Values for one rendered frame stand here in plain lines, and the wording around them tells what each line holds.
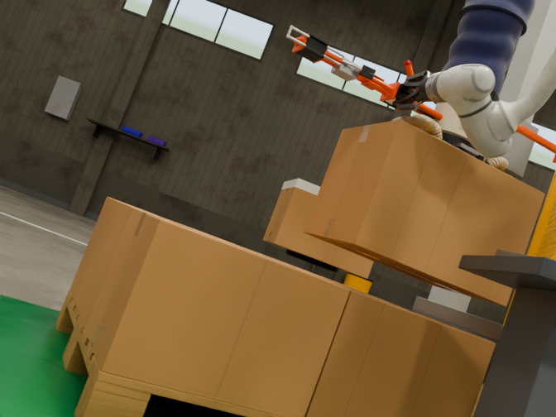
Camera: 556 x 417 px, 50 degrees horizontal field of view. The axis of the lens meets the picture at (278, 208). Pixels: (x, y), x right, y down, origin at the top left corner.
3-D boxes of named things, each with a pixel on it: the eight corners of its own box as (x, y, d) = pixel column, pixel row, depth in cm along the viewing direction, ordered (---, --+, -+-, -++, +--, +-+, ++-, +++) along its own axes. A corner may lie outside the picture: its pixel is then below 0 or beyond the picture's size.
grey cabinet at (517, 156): (515, 177, 343) (532, 129, 346) (523, 177, 339) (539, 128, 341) (491, 164, 336) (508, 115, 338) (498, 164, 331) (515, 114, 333)
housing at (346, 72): (347, 82, 194) (352, 69, 195) (357, 79, 188) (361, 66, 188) (329, 72, 192) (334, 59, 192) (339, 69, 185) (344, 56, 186)
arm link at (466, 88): (428, 80, 170) (448, 119, 174) (464, 73, 156) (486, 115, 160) (452, 60, 173) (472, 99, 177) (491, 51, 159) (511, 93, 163)
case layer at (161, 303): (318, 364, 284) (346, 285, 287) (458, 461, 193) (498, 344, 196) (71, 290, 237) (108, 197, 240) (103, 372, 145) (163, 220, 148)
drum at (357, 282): (357, 319, 1053) (371, 280, 1059) (361, 323, 1007) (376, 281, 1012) (331, 309, 1053) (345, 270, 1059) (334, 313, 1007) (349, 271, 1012)
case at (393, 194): (434, 286, 231) (468, 190, 235) (506, 307, 194) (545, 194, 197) (303, 232, 212) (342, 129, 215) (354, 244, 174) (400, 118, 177)
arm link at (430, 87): (431, 93, 171) (419, 96, 177) (454, 107, 175) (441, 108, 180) (442, 64, 172) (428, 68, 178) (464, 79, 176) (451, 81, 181)
